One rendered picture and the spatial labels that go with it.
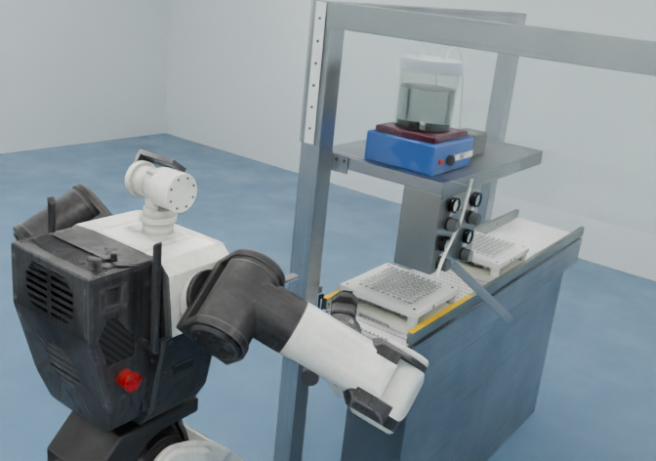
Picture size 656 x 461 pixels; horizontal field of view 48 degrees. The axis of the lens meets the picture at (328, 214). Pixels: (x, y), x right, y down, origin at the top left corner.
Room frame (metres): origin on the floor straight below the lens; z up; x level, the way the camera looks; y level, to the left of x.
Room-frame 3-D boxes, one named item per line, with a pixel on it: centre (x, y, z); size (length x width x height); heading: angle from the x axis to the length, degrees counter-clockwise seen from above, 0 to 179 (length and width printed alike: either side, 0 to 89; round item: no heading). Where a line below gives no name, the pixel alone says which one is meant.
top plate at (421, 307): (1.89, -0.22, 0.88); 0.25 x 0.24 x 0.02; 55
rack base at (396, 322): (1.89, -0.22, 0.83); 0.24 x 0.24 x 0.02; 55
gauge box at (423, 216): (1.76, -0.28, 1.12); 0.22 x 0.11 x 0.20; 145
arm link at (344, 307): (1.40, -0.05, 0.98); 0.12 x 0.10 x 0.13; 177
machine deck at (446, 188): (2.00, -0.28, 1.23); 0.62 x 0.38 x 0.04; 145
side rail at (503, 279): (2.22, -0.62, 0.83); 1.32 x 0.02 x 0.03; 145
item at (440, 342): (2.31, -0.51, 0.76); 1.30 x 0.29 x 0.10; 145
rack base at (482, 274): (2.31, -0.52, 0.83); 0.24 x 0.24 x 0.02; 55
